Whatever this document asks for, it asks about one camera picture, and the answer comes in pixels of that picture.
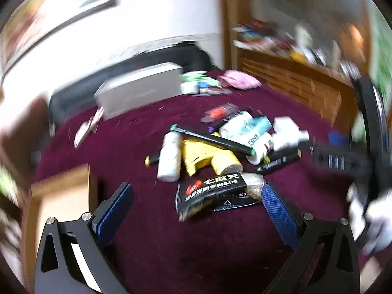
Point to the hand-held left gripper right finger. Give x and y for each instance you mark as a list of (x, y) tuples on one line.
[(278, 214)]

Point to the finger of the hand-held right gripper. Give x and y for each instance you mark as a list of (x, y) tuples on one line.
[(338, 137), (337, 160)]

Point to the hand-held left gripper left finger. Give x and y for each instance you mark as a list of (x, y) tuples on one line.
[(115, 214)]

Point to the white charger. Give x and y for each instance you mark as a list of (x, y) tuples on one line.
[(284, 124)]

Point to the cardboard box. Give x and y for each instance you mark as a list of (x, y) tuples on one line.
[(61, 196)]

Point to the white bottle red label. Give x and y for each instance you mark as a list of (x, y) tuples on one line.
[(260, 151)]

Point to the black snack packet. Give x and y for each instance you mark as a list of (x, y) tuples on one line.
[(211, 190)]

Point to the person's right hand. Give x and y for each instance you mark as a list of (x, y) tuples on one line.
[(378, 220)]

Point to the black marker yellow cap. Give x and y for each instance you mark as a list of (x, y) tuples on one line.
[(151, 160), (281, 160)]

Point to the wooden brick-pattern counter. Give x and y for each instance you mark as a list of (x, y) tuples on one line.
[(291, 76)]

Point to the tall white plastic bottle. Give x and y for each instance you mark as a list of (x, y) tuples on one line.
[(169, 159)]

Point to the teal tissue packet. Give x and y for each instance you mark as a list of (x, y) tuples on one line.
[(260, 125)]

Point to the maroon tablecloth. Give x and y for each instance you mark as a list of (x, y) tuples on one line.
[(137, 134)]

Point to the green poster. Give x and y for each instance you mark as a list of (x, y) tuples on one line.
[(381, 46)]

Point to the yellow packet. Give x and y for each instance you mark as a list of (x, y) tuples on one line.
[(202, 156)]

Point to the white and teal tube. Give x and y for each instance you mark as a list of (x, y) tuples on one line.
[(234, 127)]

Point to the thick black marker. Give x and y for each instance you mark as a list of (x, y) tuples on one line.
[(214, 139)]

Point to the assorted shelf clutter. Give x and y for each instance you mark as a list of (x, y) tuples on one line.
[(275, 41)]

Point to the pink knitted cloth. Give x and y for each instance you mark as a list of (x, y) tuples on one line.
[(239, 79)]

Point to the red item clear package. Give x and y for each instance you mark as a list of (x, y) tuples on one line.
[(219, 112)]

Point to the grey laptop box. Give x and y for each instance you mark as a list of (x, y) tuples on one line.
[(137, 92)]

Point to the flat printed packet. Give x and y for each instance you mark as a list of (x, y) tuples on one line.
[(214, 91)]

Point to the small blue object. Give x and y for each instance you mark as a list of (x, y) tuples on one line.
[(202, 84)]

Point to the small white box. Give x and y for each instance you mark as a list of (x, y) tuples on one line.
[(189, 88)]

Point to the large black bag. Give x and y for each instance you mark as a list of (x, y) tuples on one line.
[(190, 55)]

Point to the framed wall painting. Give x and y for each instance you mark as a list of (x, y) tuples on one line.
[(46, 15)]

